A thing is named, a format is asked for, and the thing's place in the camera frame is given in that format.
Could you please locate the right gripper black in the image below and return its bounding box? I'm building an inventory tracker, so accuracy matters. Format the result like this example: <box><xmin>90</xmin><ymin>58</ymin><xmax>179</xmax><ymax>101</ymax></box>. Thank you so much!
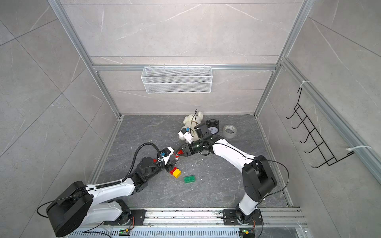
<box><xmin>176</xmin><ymin>139</ymin><xmax>205</xmax><ymax>157</ymax></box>

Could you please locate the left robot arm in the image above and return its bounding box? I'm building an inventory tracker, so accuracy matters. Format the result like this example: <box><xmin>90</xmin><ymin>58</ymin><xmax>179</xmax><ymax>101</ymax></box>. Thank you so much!
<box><xmin>46</xmin><ymin>153</ymin><xmax>181</xmax><ymax>238</ymax></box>

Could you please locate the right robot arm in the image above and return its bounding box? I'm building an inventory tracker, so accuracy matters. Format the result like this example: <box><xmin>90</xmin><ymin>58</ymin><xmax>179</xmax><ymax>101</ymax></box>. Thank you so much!
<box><xmin>175</xmin><ymin>135</ymin><xmax>277</xmax><ymax>222</ymax></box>

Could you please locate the red square lego brick bottom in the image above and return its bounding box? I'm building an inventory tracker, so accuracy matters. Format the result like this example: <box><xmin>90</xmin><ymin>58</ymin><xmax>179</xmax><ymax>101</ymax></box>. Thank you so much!
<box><xmin>170</xmin><ymin>167</ymin><xmax>177</xmax><ymax>174</ymax></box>

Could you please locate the yellow square lego brick bottom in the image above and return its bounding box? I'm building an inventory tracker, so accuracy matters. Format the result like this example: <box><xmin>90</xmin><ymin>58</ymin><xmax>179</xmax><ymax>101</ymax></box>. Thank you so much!
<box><xmin>172</xmin><ymin>169</ymin><xmax>182</xmax><ymax>178</ymax></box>

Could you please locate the dark green long lego brick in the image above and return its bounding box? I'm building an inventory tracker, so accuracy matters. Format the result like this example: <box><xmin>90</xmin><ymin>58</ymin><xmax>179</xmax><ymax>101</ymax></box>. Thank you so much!
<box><xmin>184</xmin><ymin>176</ymin><xmax>195</xmax><ymax>184</ymax></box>

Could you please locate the white plush dog toy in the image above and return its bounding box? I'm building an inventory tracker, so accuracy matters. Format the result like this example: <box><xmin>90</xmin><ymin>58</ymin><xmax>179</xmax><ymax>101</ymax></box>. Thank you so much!
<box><xmin>180</xmin><ymin>110</ymin><xmax>203</xmax><ymax>141</ymax></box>

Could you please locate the black alarm clock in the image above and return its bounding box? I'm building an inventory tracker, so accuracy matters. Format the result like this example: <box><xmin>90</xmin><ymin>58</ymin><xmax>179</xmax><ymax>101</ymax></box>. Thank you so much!
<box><xmin>206</xmin><ymin>119</ymin><xmax>219</xmax><ymax>134</ymax></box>

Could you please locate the clear tape roll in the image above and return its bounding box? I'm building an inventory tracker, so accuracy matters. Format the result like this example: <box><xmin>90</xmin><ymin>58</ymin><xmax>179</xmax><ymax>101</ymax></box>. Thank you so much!
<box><xmin>222</xmin><ymin>125</ymin><xmax>237</xmax><ymax>139</ymax></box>

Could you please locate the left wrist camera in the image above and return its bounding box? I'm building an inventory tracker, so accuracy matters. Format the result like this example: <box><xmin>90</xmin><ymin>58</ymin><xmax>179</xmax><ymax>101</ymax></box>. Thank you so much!
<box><xmin>158</xmin><ymin>146</ymin><xmax>174</xmax><ymax>165</ymax></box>

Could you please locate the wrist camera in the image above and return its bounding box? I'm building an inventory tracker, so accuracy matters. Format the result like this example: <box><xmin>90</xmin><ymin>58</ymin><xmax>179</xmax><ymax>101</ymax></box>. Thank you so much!
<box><xmin>158</xmin><ymin>146</ymin><xmax>174</xmax><ymax>165</ymax></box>
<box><xmin>178</xmin><ymin>128</ymin><xmax>193</xmax><ymax>144</ymax></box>

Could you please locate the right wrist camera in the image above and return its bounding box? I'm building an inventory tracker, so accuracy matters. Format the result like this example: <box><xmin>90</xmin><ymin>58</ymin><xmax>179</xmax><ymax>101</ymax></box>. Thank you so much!
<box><xmin>178</xmin><ymin>128</ymin><xmax>193</xmax><ymax>144</ymax></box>

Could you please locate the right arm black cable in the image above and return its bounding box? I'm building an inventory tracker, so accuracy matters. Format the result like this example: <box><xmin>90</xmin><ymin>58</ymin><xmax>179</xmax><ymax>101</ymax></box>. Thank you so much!
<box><xmin>190</xmin><ymin>109</ymin><xmax>290</xmax><ymax>206</ymax></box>

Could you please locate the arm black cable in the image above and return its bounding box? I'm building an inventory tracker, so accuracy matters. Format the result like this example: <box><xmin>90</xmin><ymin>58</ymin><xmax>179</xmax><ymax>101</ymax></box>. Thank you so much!
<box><xmin>190</xmin><ymin>109</ymin><xmax>290</xmax><ymax>206</ymax></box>
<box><xmin>36</xmin><ymin>142</ymin><xmax>163</xmax><ymax>238</ymax></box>

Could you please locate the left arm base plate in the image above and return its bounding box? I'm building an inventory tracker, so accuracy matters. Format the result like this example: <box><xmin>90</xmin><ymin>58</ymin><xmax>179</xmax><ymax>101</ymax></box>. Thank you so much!
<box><xmin>103</xmin><ymin>209</ymin><xmax>146</xmax><ymax>226</ymax></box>

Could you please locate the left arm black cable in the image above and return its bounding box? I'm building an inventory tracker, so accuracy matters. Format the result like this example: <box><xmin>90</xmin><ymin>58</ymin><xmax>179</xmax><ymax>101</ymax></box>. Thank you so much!
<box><xmin>36</xmin><ymin>142</ymin><xmax>163</xmax><ymax>238</ymax></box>

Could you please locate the white wire mesh basket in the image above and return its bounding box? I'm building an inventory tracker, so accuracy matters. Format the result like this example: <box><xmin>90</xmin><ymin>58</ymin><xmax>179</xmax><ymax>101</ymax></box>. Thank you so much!
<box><xmin>141</xmin><ymin>66</ymin><xmax>213</xmax><ymax>94</ymax></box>

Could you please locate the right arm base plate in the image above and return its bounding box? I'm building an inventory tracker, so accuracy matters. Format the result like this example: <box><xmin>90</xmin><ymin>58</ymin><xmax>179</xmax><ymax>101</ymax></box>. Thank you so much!
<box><xmin>222</xmin><ymin>209</ymin><xmax>264</xmax><ymax>226</ymax></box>

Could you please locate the aluminium mounting rail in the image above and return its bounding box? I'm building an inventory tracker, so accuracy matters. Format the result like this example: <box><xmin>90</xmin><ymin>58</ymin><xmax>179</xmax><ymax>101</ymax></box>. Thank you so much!
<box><xmin>59</xmin><ymin>207</ymin><xmax>309</xmax><ymax>228</ymax></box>

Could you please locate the black wire hook rack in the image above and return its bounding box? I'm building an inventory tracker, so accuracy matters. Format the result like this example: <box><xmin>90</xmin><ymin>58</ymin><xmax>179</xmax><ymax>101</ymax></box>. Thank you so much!
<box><xmin>286</xmin><ymin>88</ymin><xmax>355</xmax><ymax>169</ymax></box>

